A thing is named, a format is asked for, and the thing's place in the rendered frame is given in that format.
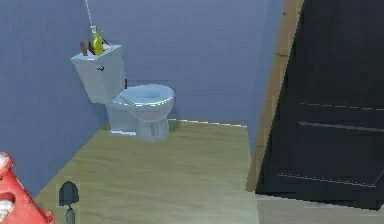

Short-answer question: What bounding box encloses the white toilet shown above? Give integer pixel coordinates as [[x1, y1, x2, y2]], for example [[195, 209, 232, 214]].
[[69, 44, 176, 143]]

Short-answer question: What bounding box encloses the yellow spray bottle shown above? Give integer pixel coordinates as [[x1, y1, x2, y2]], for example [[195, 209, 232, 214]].
[[90, 25, 105, 57]]

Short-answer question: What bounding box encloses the black room door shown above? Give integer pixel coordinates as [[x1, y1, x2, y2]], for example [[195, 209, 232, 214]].
[[255, 0, 384, 212]]

